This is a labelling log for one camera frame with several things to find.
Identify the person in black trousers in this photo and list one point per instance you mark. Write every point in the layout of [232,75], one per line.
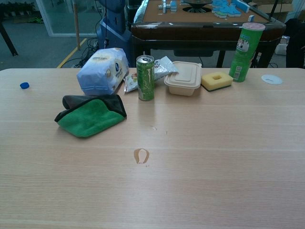
[295,43]

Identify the green energy drink can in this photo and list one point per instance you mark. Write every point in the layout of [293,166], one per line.
[145,81]

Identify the wooden pole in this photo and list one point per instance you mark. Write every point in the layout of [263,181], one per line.
[76,26]

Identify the silver foil snack bag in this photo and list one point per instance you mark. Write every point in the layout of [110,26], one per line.
[164,68]

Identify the white bag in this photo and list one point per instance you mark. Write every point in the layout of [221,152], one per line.
[282,46]

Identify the black table leg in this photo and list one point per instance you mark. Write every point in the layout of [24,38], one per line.
[8,40]

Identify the green chips tube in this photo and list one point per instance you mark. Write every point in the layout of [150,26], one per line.
[246,52]

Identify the beige lidded food container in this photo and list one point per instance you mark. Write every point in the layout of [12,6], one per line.
[183,78]

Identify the white tissue pack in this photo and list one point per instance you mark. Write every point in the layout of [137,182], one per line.
[102,71]

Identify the brown liquid spill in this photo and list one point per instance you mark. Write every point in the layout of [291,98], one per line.
[135,156]

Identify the blue white mahjong tile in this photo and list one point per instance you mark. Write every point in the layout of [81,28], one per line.
[164,5]
[173,6]
[251,18]

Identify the white round table grommet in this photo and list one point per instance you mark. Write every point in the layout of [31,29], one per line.
[271,79]

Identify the yellow sponge with hole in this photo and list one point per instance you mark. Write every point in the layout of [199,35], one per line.
[209,82]

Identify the dark brown mahjong table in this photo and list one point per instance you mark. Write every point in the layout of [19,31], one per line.
[202,32]

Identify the blue bottle cap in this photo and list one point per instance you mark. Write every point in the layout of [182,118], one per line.
[25,85]

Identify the green and black microfiber cloth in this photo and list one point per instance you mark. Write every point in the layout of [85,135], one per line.
[90,117]

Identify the nut picture snack bag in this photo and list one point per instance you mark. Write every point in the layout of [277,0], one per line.
[130,82]

